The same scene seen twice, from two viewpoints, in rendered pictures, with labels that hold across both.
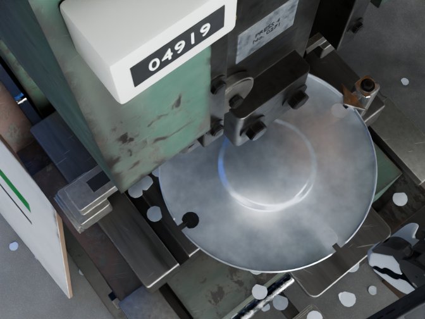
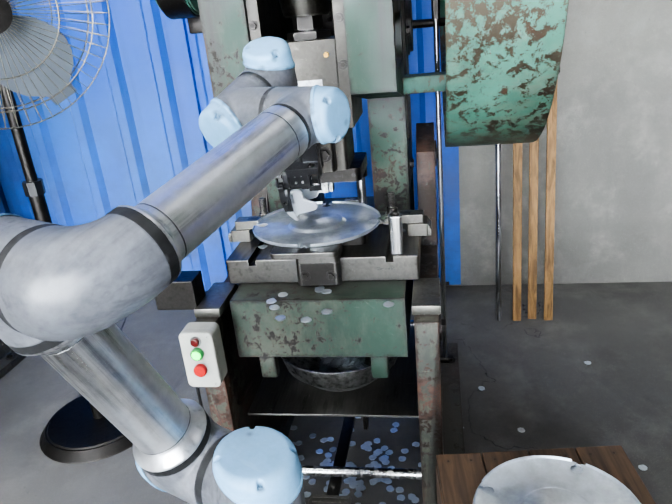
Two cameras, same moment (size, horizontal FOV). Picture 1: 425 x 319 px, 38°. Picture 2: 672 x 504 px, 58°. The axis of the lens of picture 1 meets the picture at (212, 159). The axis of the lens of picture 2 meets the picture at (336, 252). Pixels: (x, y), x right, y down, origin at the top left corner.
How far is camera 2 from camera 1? 1.26 m
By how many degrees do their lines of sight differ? 56
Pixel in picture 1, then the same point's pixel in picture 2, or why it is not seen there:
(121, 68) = not seen: outside the picture
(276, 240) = (284, 237)
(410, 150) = (422, 295)
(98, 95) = (205, 15)
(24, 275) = not seen: hidden behind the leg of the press
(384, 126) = (421, 284)
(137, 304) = (220, 285)
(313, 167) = (332, 227)
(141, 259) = (237, 254)
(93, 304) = not seen: hidden behind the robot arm
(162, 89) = (228, 37)
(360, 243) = (316, 250)
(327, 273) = (288, 251)
